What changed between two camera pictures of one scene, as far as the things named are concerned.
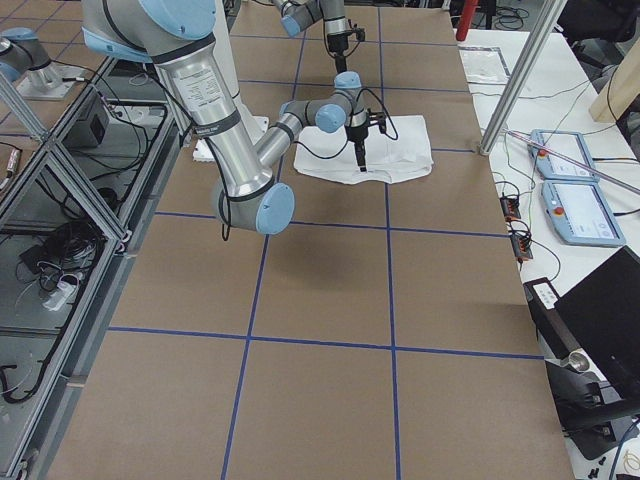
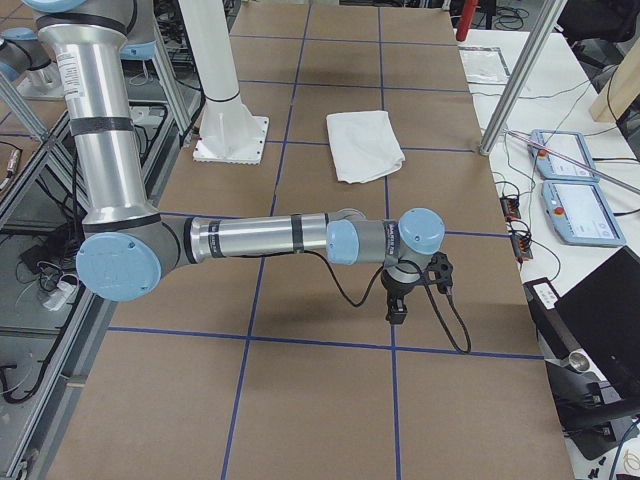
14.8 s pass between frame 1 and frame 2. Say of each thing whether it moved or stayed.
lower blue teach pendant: stayed
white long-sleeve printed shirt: moved
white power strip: stayed
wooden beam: stayed
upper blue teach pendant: stayed
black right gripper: moved
